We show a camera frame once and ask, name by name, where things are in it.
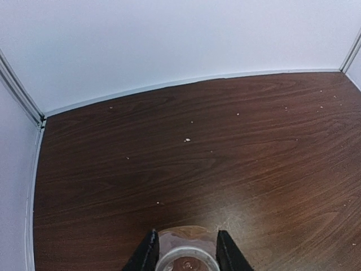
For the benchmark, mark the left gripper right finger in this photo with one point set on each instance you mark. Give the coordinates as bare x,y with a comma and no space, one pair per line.
228,255

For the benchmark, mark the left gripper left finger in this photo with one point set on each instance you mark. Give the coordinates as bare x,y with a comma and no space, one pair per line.
146,255

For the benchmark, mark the left aluminium corner post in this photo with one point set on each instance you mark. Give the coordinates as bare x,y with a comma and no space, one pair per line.
14,86

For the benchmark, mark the aluminium corner post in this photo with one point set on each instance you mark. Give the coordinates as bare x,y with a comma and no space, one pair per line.
351,54
14,86

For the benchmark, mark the right aluminium corner post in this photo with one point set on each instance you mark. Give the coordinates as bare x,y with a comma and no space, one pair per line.
351,54

